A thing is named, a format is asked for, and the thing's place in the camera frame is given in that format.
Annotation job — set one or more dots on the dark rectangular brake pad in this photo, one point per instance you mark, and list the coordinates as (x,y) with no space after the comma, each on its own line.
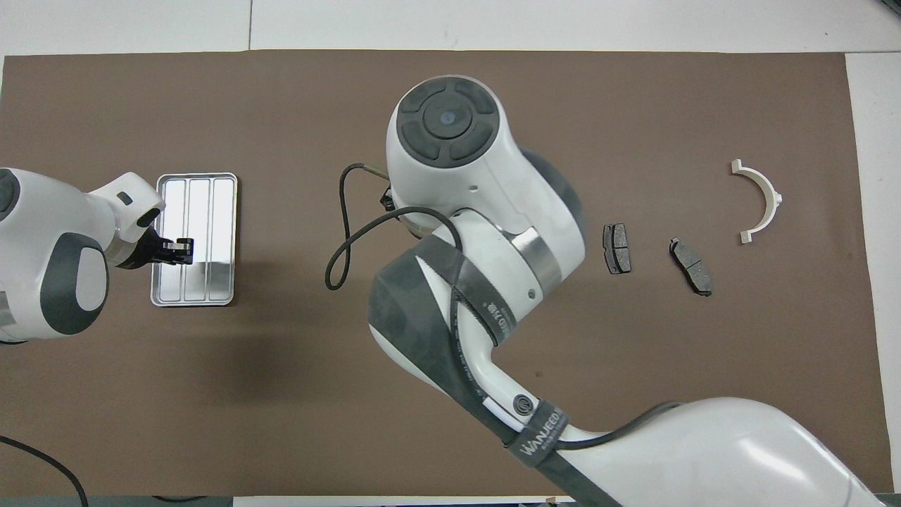
(617,250)

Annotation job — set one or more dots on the silver metal tray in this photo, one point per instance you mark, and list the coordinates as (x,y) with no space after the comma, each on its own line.
(211,211)

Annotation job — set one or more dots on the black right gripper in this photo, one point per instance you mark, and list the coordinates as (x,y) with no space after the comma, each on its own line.
(388,198)

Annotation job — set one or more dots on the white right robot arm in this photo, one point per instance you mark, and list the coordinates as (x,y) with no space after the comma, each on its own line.
(493,183)

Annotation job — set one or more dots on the dark curved brake pad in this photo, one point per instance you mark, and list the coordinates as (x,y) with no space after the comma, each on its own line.
(693,271)

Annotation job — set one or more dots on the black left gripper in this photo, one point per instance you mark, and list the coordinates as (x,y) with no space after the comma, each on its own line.
(144,252)

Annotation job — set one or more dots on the brown table mat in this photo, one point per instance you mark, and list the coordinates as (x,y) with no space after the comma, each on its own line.
(281,422)

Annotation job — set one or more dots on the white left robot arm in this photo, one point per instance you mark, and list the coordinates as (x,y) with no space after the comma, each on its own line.
(42,232)

